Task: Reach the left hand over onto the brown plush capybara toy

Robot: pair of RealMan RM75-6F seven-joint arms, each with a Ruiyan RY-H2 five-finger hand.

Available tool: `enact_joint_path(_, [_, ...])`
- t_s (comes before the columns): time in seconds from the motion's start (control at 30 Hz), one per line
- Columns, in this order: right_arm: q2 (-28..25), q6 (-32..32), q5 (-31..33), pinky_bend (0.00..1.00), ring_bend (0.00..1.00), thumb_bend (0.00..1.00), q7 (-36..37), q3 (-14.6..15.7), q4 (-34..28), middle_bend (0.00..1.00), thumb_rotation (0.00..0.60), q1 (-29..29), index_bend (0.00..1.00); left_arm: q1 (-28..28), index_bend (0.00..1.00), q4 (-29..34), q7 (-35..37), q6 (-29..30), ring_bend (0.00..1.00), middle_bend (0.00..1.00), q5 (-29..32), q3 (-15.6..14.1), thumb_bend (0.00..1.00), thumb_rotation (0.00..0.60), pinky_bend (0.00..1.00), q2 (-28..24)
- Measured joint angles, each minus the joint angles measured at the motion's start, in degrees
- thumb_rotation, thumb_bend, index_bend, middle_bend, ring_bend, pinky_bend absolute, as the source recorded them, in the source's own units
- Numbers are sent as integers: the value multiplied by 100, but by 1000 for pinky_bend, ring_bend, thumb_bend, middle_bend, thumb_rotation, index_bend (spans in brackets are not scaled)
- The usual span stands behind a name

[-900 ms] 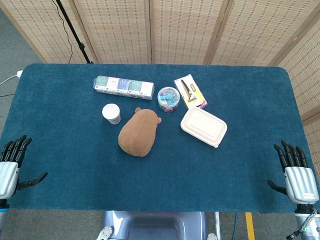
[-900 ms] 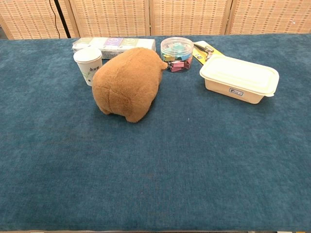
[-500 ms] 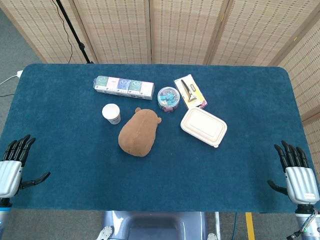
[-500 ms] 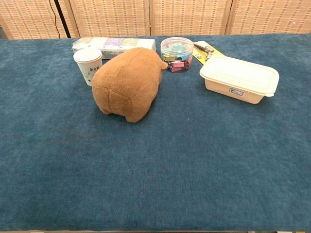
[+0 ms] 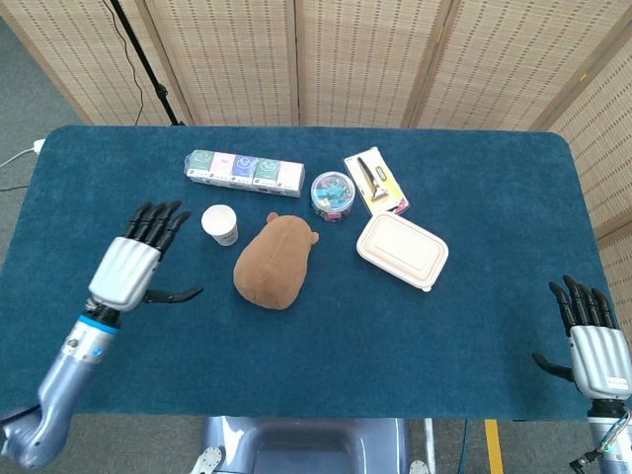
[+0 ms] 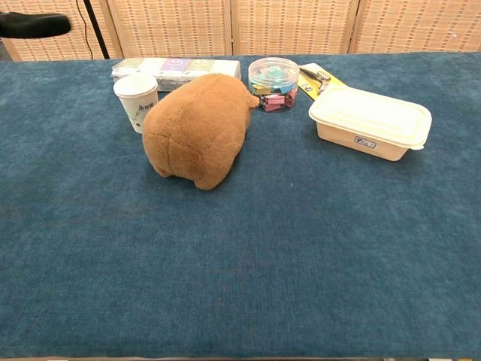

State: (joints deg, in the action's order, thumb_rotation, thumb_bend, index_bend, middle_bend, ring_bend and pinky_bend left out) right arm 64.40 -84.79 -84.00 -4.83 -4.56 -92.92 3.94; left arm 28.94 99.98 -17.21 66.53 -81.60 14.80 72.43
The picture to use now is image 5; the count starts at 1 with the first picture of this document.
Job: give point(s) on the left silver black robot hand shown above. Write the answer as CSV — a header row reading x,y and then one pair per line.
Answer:
x,y
123,271

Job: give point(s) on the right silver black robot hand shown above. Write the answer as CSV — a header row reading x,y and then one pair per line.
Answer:
x,y
598,355

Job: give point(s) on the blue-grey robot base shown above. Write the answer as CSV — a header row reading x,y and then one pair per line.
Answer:
x,y
306,444

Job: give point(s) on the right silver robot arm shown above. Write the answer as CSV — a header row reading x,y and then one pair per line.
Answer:
x,y
608,434

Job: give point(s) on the white paper cup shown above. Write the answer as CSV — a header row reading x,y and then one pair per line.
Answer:
x,y
220,225

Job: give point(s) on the brown capybara plush toy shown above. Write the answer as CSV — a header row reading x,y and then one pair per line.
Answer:
x,y
274,261

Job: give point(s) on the white power strip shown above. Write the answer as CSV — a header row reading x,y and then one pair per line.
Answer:
x,y
37,146

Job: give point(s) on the multicolour tissue pack row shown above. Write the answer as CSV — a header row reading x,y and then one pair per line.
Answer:
x,y
244,173

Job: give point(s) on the blue table mat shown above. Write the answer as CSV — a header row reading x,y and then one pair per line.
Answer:
x,y
316,306

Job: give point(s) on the black tripod stand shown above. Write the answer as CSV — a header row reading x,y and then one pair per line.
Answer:
x,y
148,64

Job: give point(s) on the beige lidded food container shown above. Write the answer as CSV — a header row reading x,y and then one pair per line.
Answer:
x,y
402,251

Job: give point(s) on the clear jar of binder clips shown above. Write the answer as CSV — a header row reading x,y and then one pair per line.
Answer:
x,y
333,196

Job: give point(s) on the packaged razor on card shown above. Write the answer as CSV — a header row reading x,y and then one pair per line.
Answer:
x,y
376,179

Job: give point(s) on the bamboo folding screen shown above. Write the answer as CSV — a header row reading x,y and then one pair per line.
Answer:
x,y
345,59

